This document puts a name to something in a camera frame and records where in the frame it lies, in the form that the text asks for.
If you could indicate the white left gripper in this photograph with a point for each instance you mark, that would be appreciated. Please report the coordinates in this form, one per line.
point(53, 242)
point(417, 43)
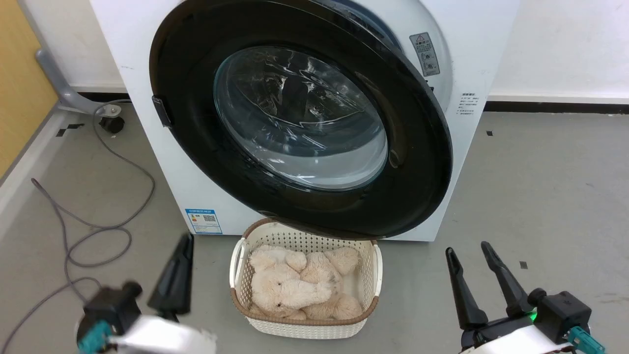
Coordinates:
point(162, 339)

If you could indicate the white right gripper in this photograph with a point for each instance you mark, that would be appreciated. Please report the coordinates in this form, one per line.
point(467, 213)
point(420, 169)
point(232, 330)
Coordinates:
point(511, 339)

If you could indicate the white front-load washing machine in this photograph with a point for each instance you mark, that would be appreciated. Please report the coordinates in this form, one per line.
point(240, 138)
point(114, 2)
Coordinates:
point(147, 167)

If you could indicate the black round glass washer door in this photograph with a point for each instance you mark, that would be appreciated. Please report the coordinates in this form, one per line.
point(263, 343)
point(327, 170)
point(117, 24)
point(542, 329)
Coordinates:
point(196, 147)

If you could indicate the blue energy label sticker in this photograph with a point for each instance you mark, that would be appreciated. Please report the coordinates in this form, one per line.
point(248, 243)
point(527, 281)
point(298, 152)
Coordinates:
point(203, 221)

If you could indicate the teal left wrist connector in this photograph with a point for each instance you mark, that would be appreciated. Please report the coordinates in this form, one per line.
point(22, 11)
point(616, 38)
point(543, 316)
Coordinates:
point(94, 337)

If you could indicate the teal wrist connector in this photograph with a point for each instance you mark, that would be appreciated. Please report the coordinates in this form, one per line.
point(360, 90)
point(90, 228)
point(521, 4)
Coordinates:
point(94, 337)
point(585, 339)

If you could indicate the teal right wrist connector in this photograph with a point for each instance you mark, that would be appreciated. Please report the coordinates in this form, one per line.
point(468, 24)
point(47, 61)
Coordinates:
point(585, 339)

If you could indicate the cream plush teddy bear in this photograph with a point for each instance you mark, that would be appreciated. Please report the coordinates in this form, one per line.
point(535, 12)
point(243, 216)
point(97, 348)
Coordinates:
point(287, 290)

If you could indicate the white woven plastic laundry basket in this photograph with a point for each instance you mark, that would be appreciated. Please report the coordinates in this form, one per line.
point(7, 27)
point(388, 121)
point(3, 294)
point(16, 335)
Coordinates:
point(300, 328)

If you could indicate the black caster wheel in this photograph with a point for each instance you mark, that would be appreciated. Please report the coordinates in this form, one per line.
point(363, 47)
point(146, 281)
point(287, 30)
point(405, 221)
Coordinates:
point(112, 124)

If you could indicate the grey warning sticker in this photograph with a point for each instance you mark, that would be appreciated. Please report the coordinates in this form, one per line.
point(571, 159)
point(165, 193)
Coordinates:
point(425, 54)

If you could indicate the yellow wooden panel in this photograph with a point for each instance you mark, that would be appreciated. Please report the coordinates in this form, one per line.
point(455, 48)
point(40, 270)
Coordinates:
point(19, 83)

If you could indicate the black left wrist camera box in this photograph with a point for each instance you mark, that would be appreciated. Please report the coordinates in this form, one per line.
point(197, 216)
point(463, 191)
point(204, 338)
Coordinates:
point(112, 307)

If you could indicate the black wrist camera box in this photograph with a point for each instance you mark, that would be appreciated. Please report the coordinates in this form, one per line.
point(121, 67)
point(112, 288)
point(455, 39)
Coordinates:
point(112, 307)
point(562, 312)

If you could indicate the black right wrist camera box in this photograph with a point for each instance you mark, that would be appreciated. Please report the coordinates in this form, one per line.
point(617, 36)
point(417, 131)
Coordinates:
point(562, 312)

